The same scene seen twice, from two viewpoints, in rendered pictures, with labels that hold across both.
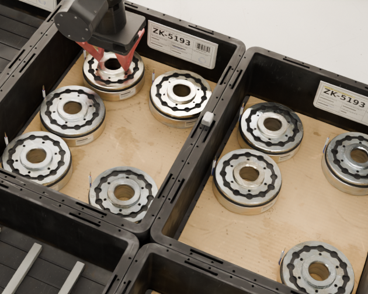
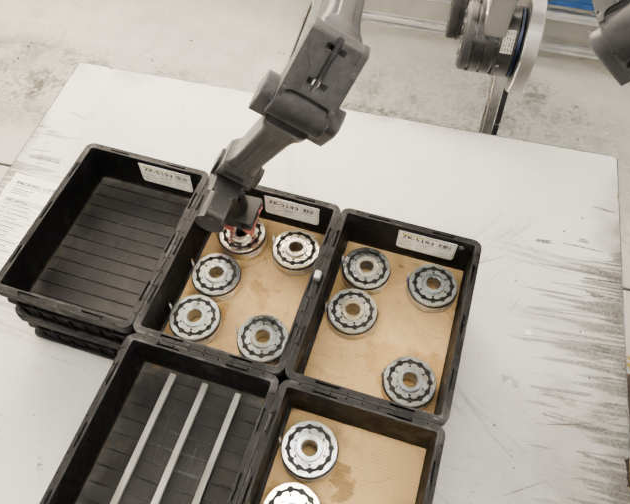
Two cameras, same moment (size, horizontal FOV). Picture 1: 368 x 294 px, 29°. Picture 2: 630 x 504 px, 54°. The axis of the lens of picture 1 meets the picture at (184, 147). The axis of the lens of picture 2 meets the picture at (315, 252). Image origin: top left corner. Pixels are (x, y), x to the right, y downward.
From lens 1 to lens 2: 26 cm
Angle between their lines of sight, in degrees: 5
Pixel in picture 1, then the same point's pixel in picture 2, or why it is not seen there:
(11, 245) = (186, 386)
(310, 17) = (390, 155)
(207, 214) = (325, 343)
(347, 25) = (420, 159)
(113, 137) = (249, 290)
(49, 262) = (215, 395)
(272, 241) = (375, 358)
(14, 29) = (162, 208)
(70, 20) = (207, 220)
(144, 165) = (275, 310)
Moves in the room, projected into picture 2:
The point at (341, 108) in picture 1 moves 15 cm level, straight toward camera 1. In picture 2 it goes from (417, 247) to (401, 306)
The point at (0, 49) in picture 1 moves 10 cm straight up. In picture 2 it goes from (154, 226) to (144, 199)
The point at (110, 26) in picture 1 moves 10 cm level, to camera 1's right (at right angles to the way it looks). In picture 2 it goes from (236, 212) to (286, 212)
